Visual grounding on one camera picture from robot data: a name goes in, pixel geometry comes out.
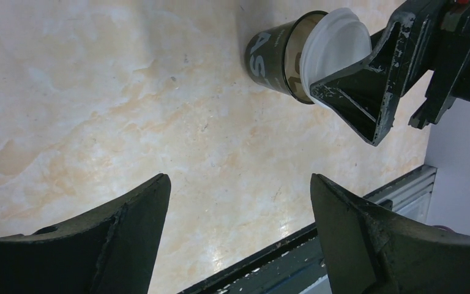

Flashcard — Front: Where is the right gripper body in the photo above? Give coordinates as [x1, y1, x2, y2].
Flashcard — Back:
[409, 1, 470, 129]

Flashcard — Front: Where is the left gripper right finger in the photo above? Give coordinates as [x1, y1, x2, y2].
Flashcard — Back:
[310, 174, 470, 293]

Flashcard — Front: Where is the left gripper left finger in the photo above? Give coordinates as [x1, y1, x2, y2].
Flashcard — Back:
[0, 174, 171, 293]

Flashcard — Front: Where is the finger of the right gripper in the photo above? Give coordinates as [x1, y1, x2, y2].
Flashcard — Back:
[310, 1, 450, 146]

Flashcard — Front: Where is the white coffee cup lid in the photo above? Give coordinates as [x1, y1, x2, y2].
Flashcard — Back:
[299, 7, 372, 108]

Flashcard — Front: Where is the dark printed coffee cup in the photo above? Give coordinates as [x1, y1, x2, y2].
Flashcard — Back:
[243, 10, 328, 105]

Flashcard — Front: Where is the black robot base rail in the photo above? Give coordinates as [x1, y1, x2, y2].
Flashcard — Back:
[183, 165, 437, 293]

